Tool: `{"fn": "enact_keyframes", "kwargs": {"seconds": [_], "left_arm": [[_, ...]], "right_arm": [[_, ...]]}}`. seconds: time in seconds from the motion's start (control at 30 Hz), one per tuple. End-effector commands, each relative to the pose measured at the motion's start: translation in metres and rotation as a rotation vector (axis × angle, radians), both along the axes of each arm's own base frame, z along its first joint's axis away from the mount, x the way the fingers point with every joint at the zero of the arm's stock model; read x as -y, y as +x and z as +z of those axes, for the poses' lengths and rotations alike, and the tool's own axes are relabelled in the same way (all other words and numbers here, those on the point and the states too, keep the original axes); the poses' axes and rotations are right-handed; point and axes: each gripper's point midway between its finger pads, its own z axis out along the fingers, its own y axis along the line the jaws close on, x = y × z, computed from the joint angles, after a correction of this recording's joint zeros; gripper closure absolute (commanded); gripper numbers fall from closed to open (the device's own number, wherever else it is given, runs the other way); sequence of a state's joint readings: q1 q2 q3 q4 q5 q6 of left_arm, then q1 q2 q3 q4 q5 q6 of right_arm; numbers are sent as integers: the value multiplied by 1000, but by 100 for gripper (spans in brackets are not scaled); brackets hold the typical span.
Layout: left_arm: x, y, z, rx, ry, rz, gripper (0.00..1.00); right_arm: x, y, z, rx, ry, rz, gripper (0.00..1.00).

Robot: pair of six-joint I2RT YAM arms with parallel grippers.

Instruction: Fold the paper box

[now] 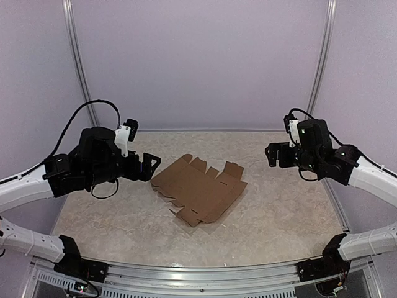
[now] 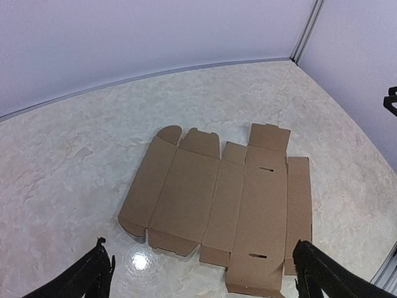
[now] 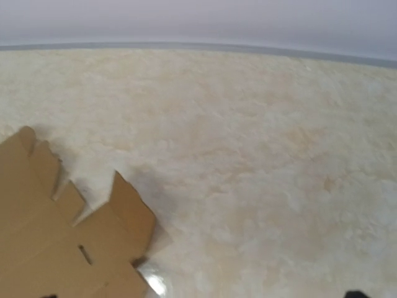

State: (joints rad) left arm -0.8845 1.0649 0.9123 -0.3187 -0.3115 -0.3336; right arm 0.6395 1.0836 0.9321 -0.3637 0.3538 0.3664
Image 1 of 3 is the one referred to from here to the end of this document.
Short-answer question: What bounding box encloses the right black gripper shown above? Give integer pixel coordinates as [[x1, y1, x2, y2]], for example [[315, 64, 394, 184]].
[[265, 141, 321, 174]]

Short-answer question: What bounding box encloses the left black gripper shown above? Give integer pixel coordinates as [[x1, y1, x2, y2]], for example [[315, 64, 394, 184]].
[[86, 151, 161, 187]]

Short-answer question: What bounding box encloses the brown cardboard box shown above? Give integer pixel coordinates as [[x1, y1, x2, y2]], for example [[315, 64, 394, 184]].
[[151, 154, 248, 227]]

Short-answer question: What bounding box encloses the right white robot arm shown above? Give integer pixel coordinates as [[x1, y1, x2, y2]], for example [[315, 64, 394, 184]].
[[265, 115, 396, 276]]

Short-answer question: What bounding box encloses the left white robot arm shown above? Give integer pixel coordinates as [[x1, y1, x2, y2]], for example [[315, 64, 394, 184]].
[[1, 125, 161, 276]]

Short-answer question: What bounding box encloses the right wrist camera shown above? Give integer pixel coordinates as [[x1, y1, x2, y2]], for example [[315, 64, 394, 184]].
[[283, 114, 300, 147]]

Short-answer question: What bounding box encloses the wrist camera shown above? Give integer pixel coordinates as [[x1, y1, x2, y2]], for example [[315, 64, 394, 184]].
[[283, 114, 300, 147], [114, 119, 139, 158]]

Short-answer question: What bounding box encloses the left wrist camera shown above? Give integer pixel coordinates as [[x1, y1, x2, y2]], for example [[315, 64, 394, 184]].
[[114, 119, 139, 158]]

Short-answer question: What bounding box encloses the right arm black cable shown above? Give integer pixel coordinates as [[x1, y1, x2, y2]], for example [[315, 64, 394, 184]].
[[290, 107, 354, 150]]

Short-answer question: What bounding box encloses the front aluminium rail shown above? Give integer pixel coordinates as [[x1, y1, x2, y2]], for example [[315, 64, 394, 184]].
[[23, 257, 385, 297]]

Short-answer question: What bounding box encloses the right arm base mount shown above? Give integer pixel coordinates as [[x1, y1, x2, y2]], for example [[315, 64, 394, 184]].
[[296, 233, 351, 282]]

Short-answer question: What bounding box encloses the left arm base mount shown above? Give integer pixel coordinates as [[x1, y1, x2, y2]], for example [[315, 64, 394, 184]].
[[54, 235, 109, 282]]

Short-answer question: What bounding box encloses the right aluminium frame post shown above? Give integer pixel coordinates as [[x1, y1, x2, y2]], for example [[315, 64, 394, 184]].
[[306, 0, 337, 115]]

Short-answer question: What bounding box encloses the aluminium frame post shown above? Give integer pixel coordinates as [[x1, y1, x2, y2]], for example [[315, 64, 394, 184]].
[[306, 0, 337, 115], [61, 0, 100, 125]]

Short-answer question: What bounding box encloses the left aluminium frame post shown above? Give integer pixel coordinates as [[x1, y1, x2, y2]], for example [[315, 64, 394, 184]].
[[61, 0, 100, 125]]

